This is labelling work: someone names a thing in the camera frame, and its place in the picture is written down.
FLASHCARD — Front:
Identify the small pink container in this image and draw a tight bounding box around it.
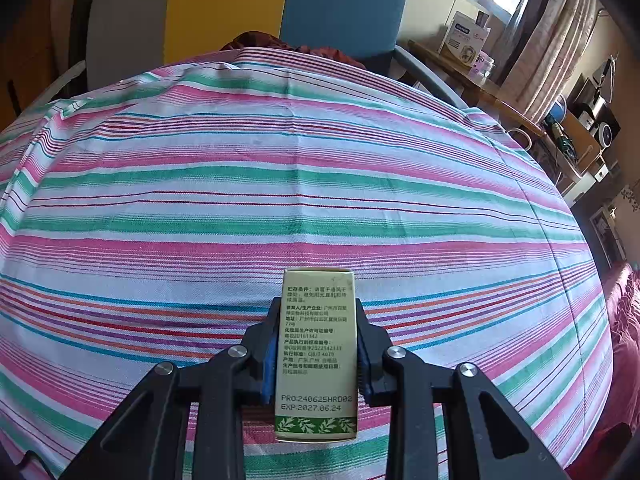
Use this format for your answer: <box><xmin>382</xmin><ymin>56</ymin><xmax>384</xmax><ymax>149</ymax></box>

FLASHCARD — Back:
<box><xmin>469</xmin><ymin>54</ymin><xmax>497</xmax><ymax>79</ymax></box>

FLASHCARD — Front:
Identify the grey yellow blue chair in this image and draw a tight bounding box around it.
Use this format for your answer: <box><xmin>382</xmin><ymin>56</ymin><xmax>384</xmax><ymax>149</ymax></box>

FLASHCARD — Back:
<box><xmin>50</xmin><ymin>0</ymin><xmax>473</xmax><ymax>111</ymax></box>

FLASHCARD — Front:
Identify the striped window curtain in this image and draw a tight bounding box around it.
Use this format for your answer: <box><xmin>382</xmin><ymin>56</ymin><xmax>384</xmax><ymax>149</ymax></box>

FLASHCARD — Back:
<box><xmin>499</xmin><ymin>0</ymin><xmax>603</xmax><ymax>122</ymax></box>

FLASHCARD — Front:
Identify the green carton box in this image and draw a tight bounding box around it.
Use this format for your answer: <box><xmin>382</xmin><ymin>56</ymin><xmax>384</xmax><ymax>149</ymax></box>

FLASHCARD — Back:
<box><xmin>274</xmin><ymin>268</ymin><xmax>359</xmax><ymax>444</ymax></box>

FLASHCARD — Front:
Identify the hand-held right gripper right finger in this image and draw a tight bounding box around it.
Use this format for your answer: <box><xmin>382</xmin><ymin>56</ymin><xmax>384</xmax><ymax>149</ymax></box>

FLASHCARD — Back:
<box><xmin>355</xmin><ymin>298</ymin><xmax>567</xmax><ymax>480</ymax></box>

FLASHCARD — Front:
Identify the striped tablecloth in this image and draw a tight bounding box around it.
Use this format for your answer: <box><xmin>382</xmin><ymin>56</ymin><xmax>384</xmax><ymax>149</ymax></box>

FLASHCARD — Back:
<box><xmin>0</xmin><ymin>46</ymin><xmax>613</xmax><ymax>480</ymax></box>

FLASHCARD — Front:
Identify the red sofa cover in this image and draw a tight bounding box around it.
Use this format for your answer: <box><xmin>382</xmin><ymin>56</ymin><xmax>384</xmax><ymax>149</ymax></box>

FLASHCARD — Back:
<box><xmin>569</xmin><ymin>260</ymin><xmax>640</xmax><ymax>480</ymax></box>

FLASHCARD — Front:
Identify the cardboard box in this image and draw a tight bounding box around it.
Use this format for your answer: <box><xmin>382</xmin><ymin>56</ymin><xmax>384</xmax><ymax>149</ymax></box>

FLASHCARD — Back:
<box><xmin>559</xmin><ymin>109</ymin><xmax>602</xmax><ymax>172</ymax></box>

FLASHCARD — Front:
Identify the dark red cloth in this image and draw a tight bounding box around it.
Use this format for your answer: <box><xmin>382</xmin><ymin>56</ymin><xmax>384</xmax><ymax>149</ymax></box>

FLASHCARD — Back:
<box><xmin>220</xmin><ymin>31</ymin><xmax>367</xmax><ymax>69</ymax></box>

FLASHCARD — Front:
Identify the wooden side table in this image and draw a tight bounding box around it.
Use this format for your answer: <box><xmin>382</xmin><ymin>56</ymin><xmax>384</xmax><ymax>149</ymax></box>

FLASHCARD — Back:
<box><xmin>407</xmin><ymin>40</ymin><xmax>547</xmax><ymax>137</ymax></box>

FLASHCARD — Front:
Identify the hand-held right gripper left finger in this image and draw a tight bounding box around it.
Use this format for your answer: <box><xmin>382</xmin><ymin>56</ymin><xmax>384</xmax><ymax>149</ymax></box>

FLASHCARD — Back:
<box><xmin>60</xmin><ymin>297</ymin><xmax>284</xmax><ymax>480</ymax></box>

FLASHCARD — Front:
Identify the black stereo speaker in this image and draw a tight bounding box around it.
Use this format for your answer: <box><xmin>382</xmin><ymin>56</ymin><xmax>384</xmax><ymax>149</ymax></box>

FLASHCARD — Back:
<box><xmin>571</xmin><ymin>76</ymin><xmax>622</xmax><ymax>149</ymax></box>

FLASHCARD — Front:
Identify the white blue printed box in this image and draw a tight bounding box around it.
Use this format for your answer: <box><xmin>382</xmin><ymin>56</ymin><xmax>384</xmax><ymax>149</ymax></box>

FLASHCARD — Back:
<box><xmin>439</xmin><ymin>10</ymin><xmax>492</xmax><ymax>64</ymax></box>

